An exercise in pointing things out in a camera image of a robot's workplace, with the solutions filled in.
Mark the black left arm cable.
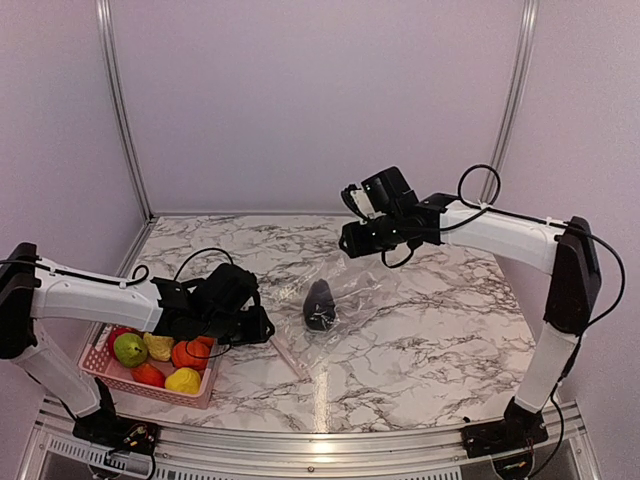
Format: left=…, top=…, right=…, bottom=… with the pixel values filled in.
left=172, top=248, right=239, bottom=361

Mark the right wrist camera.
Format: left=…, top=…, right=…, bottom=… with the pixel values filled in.
left=340, top=184, right=375, bottom=222

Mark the beige fake bread ball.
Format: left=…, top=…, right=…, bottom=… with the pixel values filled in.
left=143, top=332, right=175, bottom=362

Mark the clear zip top bag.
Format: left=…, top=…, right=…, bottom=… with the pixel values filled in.
left=266, top=253, right=400, bottom=380

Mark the yellow fake lemon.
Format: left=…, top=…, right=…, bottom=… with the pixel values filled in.
left=164, top=367, right=201, bottom=395

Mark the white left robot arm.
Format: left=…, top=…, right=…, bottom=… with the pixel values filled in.
left=1, top=243, right=275, bottom=445

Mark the front aluminium rail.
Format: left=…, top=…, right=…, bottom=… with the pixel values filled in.
left=17, top=400, right=601, bottom=479

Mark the orange fake fruit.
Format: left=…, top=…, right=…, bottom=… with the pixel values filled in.
left=171, top=340, right=211, bottom=372

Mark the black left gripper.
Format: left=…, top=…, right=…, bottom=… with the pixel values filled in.
left=201, top=304, right=276, bottom=347

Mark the aluminium frame post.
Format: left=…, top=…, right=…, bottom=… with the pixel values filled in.
left=96, top=0, right=154, bottom=221
left=489, top=0, right=540, bottom=179

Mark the red orange fake tomato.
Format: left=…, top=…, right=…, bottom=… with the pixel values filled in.
left=130, top=363, right=166, bottom=388

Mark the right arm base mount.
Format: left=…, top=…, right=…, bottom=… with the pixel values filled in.
left=461, top=420, right=549, bottom=458

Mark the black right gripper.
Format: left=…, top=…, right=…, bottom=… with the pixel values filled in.
left=338, top=212, right=404, bottom=258

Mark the left aluminium frame post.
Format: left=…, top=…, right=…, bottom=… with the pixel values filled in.
left=96, top=0, right=154, bottom=221

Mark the red fake apple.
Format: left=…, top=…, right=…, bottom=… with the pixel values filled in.
left=107, top=327, right=140, bottom=356

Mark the right aluminium frame post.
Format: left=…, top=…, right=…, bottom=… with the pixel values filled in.
left=489, top=0, right=540, bottom=179

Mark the light green fake pear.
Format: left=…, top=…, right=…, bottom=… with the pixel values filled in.
left=113, top=333, right=148, bottom=368

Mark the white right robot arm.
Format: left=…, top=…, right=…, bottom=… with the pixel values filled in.
left=339, top=166, right=602, bottom=448

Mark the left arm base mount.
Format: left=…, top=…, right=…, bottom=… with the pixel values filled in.
left=73, top=416, right=160, bottom=455

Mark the pink perforated plastic basket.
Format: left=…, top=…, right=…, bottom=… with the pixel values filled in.
left=79, top=326, right=218, bottom=409

